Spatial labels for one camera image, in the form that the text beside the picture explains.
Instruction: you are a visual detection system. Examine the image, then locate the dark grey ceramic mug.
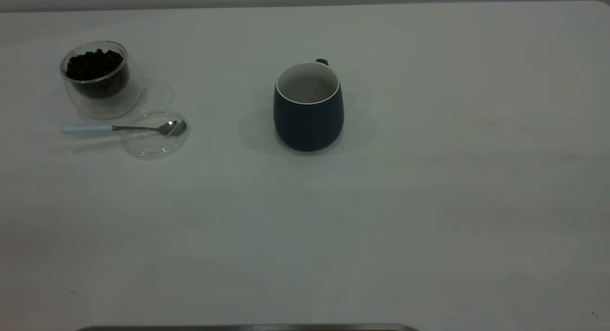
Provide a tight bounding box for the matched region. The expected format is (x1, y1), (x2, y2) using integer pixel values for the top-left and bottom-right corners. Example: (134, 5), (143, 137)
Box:
(273, 58), (345, 152)

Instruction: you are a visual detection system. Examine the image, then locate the metal spoon pale blue handle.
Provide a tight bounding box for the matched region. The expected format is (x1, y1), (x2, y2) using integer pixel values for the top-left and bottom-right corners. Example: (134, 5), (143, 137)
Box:
(61, 120), (187, 137)

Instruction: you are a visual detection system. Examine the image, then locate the clear round glass lid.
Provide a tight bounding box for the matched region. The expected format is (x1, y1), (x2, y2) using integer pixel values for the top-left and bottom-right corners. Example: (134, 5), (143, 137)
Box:
(121, 110), (190, 160)

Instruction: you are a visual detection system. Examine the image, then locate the dark coffee beans pile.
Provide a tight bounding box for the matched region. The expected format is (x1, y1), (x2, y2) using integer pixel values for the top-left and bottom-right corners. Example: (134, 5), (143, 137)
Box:
(65, 49), (128, 98)

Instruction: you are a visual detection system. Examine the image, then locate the clear double-wall glass cup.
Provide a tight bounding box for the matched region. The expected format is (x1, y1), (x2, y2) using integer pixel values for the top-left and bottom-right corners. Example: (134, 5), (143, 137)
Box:
(59, 39), (145, 119)

